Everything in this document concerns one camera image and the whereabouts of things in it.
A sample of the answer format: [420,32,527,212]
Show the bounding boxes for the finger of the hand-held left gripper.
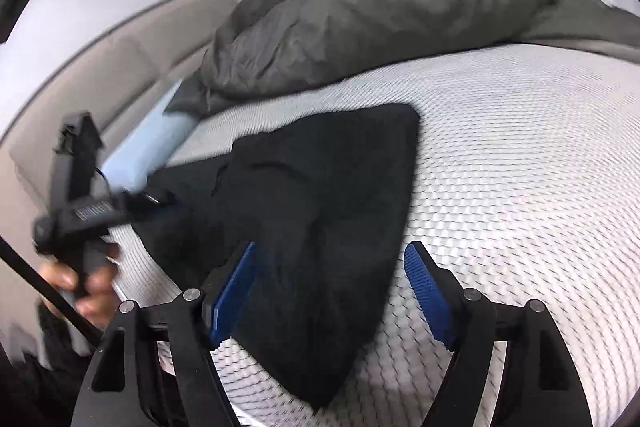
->
[119,188,180,223]

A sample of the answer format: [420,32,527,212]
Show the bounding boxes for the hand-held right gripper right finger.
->
[403,239,596,427]

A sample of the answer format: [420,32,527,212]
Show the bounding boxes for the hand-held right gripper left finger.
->
[70,239,258,427]

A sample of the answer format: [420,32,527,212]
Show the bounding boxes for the black pants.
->
[127,103,421,410]

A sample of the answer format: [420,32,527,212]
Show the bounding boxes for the person's left forearm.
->
[0,297,101,427]

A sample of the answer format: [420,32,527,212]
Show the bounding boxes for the person's left hand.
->
[37,243,123,325]

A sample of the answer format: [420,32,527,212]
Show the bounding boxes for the light blue pillow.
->
[97,79,201,198]

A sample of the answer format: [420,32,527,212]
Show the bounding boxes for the beige padded headboard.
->
[5,0,236,268]

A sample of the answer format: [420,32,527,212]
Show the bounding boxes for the honeycomb patterned white mattress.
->
[107,42,640,427]

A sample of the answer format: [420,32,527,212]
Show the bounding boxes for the black strap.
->
[0,239,103,344]

